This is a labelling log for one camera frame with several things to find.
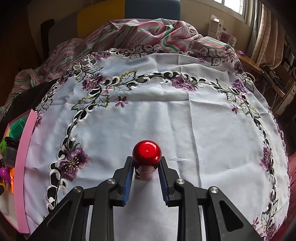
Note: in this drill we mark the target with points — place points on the green plastic spool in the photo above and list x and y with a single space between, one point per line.
16 128

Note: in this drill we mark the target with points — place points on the magenta perforated cone toy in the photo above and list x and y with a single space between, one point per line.
5 174

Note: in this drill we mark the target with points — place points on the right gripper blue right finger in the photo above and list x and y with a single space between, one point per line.
162 166

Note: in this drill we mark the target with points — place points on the wooden folding chair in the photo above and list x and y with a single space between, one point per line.
280 90

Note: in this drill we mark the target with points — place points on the white carton box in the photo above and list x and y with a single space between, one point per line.
215 27

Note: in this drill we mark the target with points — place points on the orange linked cubes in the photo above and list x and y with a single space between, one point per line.
12 174

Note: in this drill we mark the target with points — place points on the wooden side table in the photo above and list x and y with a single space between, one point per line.
248 63

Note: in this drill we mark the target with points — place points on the pink curtain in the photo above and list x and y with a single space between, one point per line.
267 37

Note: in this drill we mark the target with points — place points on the pink white shallow box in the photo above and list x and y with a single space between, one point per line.
13 206

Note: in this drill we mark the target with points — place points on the white floral embroidered tablecloth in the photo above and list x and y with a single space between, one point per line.
213 127

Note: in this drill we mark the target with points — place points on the pink striped bed sheet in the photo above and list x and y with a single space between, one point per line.
127 36

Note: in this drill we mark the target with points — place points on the purple small box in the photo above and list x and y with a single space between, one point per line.
225 37

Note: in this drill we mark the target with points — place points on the green toy camera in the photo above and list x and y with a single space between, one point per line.
3 147

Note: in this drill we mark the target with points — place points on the grey yellow blue headboard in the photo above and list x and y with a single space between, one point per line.
82 23

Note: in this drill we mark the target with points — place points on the red metallic cylinder case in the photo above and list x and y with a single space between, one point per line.
146 156

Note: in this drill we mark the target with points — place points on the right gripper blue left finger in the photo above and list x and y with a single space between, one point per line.
129 168

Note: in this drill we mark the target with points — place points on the black grey jar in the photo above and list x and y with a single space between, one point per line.
12 145

